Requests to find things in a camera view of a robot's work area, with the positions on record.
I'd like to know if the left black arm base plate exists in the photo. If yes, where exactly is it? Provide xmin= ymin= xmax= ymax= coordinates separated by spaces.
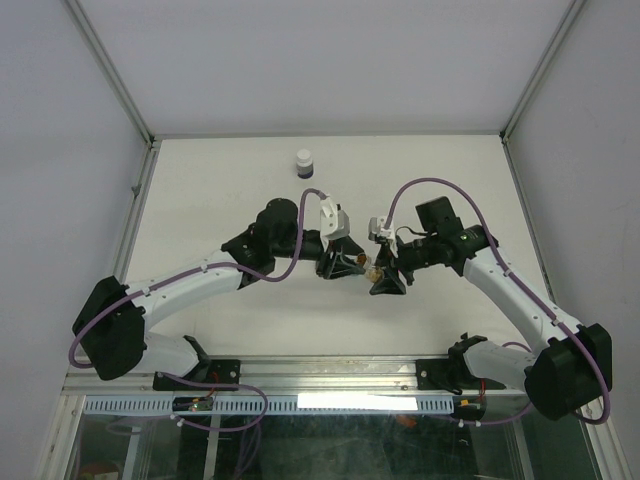
xmin=152 ymin=358 xmax=241 ymax=392

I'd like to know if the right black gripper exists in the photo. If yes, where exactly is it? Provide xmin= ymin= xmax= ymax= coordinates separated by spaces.
xmin=369 ymin=234 xmax=438 ymax=295

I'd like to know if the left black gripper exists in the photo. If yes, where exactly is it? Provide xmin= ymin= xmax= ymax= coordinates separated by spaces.
xmin=273 ymin=231 xmax=366 ymax=280

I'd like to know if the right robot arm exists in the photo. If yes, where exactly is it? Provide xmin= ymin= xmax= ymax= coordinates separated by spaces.
xmin=369 ymin=197 xmax=613 ymax=420

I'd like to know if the white cap dark bottle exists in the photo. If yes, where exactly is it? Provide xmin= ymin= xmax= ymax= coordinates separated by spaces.
xmin=296 ymin=149 xmax=314 ymax=179

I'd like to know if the right aluminium frame post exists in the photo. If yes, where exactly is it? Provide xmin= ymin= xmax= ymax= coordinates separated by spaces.
xmin=499 ymin=0 xmax=588 ymax=144

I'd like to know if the aluminium front rail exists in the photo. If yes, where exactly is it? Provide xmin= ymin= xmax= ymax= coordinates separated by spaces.
xmin=61 ymin=352 xmax=600 ymax=397

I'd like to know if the aluminium frame post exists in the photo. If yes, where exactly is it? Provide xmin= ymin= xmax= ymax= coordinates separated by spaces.
xmin=62 ymin=0 xmax=155 ymax=146
xmin=499 ymin=0 xmax=588 ymax=144

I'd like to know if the left aluminium frame post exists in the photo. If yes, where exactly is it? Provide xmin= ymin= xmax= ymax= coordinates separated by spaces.
xmin=62 ymin=0 xmax=155 ymax=146

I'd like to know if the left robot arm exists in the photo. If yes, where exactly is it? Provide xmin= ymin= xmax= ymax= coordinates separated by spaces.
xmin=72 ymin=198 xmax=364 ymax=389

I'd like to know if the amber pill bottle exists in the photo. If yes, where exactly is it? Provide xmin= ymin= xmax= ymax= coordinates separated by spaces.
xmin=364 ymin=258 xmax=383 ymax=284

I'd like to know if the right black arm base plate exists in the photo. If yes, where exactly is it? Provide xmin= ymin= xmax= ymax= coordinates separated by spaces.
xmin=415 ymin=357 xmax=506 ymax=395

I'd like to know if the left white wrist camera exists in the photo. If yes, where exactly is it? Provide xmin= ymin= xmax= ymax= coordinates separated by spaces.
xmin=319 ymin=195 xmax=350 ymax=250

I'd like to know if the grey slotted cable duct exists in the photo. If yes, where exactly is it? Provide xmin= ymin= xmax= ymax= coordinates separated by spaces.
xmin=84 ymin=393 xmax=454 ymax=416

